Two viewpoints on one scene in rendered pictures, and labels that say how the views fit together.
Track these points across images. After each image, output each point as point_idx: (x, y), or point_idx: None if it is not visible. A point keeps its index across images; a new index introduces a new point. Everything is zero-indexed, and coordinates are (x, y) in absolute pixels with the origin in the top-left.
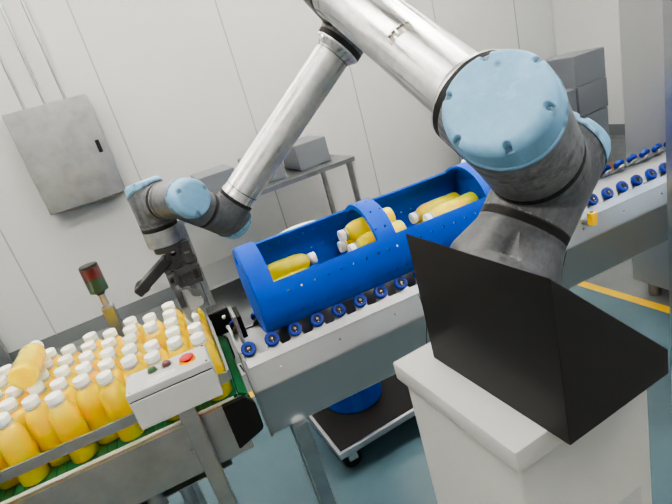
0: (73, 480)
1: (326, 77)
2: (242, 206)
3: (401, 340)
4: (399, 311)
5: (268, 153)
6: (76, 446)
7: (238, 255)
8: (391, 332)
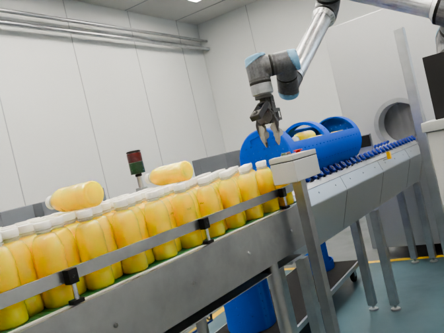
0: (247, 230)
1: (327, 26)
2: (302, 77)
3: (338, 205)
4: (336, 184)
5: (310, 53)
6: (243, 208)
7: (266, 129)
8: (337, 195)
